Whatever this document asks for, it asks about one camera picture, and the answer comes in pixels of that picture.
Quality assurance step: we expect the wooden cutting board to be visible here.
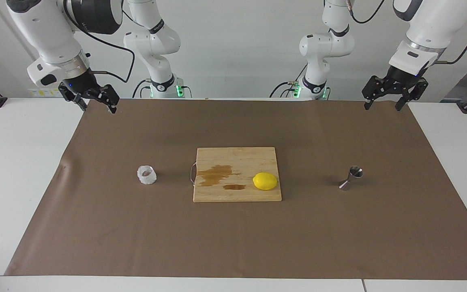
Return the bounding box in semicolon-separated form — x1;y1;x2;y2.
190;147;283;202

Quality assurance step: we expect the black base cable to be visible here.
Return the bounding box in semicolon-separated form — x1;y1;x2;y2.
132;79;193;99
269;65;309;99

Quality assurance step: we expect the yellow lemon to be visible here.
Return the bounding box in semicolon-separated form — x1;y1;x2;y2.
253;172;278;191

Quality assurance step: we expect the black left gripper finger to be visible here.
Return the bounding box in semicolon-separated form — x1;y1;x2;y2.
362;75;394;111
395;77;428;112

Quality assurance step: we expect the steel cocktail jigger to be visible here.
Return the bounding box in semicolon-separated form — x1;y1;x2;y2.
338;165;364;191

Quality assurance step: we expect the white wall socket box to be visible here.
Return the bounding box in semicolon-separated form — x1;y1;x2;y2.
28;86;62;98

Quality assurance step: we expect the brown paper table mat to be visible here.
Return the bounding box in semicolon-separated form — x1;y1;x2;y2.
4;99;467;280

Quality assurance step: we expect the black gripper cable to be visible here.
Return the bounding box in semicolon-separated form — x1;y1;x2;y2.
347;0;467;65
61;0;136;84

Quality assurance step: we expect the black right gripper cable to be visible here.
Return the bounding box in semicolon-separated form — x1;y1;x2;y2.
61;0;136;84

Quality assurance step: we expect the small clear glass cup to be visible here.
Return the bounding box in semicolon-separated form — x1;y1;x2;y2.
137;165;157;186

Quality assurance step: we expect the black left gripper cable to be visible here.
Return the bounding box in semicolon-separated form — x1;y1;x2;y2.
347;0;467;65

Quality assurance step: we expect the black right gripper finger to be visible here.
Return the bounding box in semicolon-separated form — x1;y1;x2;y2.
58;83;88;112
90;84;120;114

